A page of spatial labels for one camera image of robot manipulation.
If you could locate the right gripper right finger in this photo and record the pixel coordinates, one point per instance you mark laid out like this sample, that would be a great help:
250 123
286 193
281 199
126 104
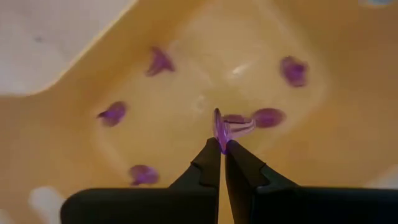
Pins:
245 186

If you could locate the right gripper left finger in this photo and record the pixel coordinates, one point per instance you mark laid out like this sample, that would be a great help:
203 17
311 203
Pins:
199 193

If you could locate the yellow plastic bin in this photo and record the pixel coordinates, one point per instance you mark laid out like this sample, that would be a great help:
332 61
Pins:
217 46

